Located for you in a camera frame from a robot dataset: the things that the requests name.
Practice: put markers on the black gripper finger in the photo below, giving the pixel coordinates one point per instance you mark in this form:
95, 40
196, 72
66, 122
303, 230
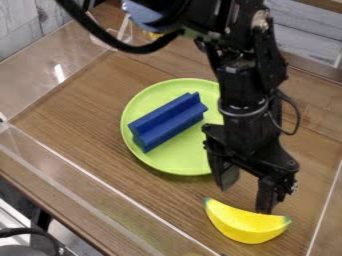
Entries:
266, 195
225, 171

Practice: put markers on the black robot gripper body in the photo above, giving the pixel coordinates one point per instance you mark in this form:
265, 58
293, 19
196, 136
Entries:
253, 137

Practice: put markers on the yellow toy banana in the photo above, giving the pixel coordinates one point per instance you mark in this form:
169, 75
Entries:
245, 226

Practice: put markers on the blue foam block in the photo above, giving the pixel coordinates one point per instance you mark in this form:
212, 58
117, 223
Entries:
168, 121

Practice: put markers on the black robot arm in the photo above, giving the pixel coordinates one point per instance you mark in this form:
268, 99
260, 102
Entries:
233, 30

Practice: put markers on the green round plate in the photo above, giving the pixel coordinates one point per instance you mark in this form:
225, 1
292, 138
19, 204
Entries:
181, 156

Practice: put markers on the clear acrylic tray wall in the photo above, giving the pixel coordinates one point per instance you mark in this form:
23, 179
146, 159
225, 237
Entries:
118, 225

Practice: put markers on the clear acrylic corner bracket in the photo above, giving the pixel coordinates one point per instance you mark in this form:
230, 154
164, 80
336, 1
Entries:
107, 37

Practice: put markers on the black metal table bracket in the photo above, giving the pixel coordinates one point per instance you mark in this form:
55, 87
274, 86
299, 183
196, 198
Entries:
42, 220

